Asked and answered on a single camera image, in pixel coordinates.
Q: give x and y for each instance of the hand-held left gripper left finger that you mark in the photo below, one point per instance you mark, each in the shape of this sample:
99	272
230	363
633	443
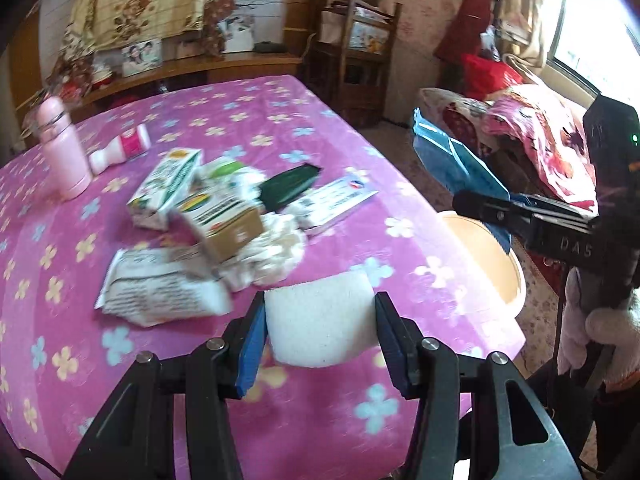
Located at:
252	350

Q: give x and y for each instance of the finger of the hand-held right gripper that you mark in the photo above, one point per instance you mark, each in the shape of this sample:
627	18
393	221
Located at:
490	210
555	212

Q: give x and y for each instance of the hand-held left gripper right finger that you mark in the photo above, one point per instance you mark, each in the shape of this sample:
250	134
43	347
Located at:
395	355

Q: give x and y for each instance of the round wooden stool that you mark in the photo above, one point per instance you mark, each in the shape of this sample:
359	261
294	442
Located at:
487	260

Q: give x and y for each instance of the white foam sponge block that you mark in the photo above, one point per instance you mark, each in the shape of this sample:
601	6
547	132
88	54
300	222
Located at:
320	320

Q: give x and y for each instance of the white printed wipes packet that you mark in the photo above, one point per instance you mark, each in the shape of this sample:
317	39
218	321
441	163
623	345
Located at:
155	285

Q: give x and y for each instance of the brown and green cardboard box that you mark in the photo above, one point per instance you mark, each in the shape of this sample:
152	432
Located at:
225	220

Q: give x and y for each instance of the white and blue medicine box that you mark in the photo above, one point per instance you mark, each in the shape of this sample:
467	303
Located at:
335	200

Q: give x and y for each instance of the dark green packet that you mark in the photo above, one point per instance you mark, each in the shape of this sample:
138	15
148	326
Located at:
290	185

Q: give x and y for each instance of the green and white carton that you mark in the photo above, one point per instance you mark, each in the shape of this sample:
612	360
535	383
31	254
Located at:
165	185

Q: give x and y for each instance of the person's right hand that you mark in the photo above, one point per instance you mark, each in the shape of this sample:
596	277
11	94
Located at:
620	325

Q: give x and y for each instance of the pink printed blanket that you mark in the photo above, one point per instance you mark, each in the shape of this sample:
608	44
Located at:
535	130

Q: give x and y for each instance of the window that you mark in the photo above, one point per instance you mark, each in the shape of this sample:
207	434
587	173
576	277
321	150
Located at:
595	35

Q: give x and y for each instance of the red plastic bag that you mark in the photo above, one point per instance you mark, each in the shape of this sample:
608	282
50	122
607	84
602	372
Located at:
487	75

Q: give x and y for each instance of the beige curtain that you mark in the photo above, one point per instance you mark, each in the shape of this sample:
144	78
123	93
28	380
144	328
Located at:
525	10

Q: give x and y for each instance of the red hanging garment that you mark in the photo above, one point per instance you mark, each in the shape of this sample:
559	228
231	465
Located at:
467	25

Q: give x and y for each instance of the dark wooden shelf rack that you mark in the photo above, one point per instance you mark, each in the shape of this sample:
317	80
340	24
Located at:
365	50

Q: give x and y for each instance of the pink floral blanket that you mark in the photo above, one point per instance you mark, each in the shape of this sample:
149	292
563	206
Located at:
300	125

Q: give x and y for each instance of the white bottle with pink label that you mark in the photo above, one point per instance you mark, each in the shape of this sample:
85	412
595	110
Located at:
125	147

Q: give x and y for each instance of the small dark device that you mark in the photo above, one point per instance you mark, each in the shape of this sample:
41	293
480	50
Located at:
270	47

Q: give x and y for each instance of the pink water bottle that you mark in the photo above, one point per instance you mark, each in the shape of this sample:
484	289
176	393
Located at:
62	150

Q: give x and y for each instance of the wooden headboard ledge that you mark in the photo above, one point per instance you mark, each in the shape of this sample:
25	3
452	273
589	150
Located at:
200	67

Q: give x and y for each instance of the white printed box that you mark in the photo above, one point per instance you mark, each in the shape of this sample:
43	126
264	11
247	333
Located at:
237	32

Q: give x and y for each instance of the framed photo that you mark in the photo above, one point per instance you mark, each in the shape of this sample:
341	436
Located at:
142	55

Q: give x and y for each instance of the floral hanging cloth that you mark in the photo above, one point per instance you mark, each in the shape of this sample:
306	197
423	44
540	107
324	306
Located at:
150	0

